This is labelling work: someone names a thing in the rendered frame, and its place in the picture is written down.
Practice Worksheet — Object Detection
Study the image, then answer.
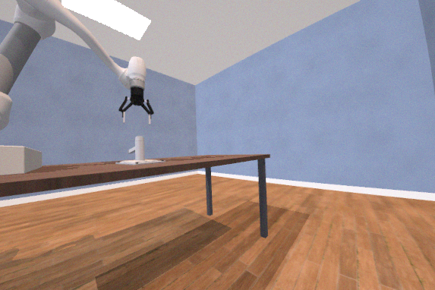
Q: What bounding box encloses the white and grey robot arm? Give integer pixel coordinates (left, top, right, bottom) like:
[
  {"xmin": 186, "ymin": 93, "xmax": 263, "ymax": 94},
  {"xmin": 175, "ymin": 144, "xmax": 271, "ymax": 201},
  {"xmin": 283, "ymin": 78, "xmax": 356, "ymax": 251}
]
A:
[{"xmin": 0, "ymin": 0, "xmax": 146, "ymax": 131}]

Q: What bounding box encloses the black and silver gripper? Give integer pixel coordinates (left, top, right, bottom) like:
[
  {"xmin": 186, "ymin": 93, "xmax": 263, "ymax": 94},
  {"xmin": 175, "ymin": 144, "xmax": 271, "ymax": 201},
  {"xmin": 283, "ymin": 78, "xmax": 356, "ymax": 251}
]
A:
[{"xmin": 119, "ymin": 87, "xmax": 154, "ymax": 125}]

